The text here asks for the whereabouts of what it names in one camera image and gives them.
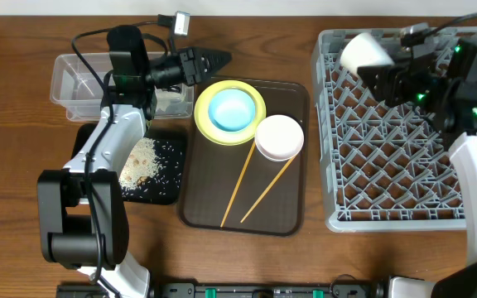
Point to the brown serving tray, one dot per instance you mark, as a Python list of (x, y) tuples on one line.
[(210, 174)]

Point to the right wooden chopstick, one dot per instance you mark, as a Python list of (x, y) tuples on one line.
[(267, 189)]

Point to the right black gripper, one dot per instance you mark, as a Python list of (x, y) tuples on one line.
[(395, 79)]

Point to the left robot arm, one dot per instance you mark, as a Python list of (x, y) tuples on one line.
[(83, 221)]

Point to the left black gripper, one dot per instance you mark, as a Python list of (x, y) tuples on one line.
[(190, 66)]

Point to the wooden chopstick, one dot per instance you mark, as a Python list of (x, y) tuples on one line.
[(238, 184), (267, 189)]

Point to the grey dishwasher rack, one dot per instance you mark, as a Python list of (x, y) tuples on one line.
[(382, 168)]

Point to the light blue bowl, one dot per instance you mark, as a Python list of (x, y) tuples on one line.
[(231, 110)]

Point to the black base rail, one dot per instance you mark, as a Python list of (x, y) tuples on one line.
[(341, 288)]

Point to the pink white bowl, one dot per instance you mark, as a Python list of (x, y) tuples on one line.
[(279, 138)]

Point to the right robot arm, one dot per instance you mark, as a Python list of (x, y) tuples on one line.
[(452, 99)]

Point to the yellow plate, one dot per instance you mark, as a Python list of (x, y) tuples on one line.
[(216, 135)]

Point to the black waste tray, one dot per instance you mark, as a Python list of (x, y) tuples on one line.
[(124, 149)]

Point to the pale green cup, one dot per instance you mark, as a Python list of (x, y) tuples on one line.
[(363, 50)]

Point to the cooked rice leftovers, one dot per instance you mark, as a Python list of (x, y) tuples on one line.
[(153, 170)]

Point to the left wooden chopstick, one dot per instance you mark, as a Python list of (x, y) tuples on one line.
[(238, 184)]

